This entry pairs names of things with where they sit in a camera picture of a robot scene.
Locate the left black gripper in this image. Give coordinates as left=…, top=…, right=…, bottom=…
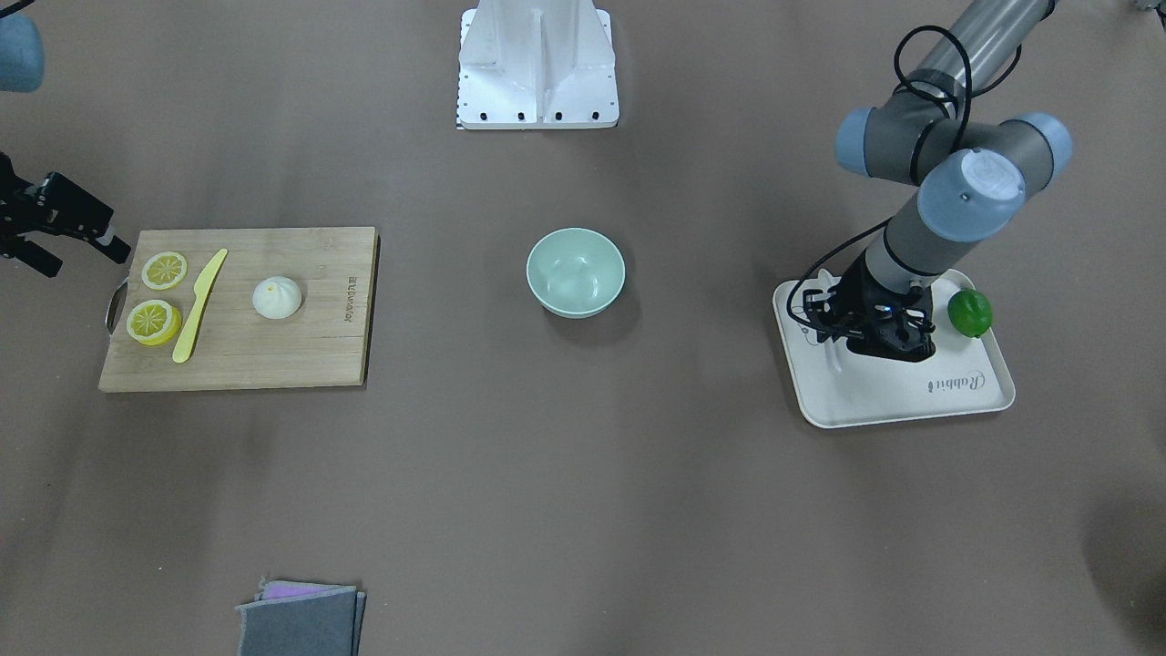
left=801, top=258, right=936, bottom=364

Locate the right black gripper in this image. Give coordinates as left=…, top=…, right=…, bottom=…
left=1, top=153, right=132, bottom=278

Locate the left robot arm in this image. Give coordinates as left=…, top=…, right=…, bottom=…
left=786, top=1, right=1073, bottom=364

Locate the light green bowl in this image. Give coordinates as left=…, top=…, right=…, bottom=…
left=525, top=227, right=628, bottom=319

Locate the green lime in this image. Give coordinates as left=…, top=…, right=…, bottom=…
left=946, top=288, right=993, bottom=339

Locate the cream rabbit tray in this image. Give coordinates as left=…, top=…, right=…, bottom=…
left=772, top=269, right=1017, bottom=429

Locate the upper lemon slice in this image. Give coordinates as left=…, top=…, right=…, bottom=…
left=140, top=251, right=190, bottom=291

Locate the lemon slice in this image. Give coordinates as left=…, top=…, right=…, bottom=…
left=140, top=251, right=190, bottom=291
left=124, top=299, right=183, bottom=347

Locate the lower lemon slice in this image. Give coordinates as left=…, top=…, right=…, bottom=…
left=124, top=299, right=183, bottom=347

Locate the yellow plastic knife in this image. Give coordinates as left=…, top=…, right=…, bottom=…
left=173, top=248, right=230, bottom=364

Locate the bamboo cutting board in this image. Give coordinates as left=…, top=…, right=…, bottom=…
left=98, top=227, right=379, bottom=392

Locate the purple cloth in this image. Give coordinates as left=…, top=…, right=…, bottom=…
left=255, top=580, right=344, bottom=601

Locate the grey folded cloth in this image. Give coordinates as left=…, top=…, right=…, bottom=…
left=236, top=585, right=366, bottom=655

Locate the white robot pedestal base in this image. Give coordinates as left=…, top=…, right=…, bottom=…
left=455, top=1, right=620, bottom=131

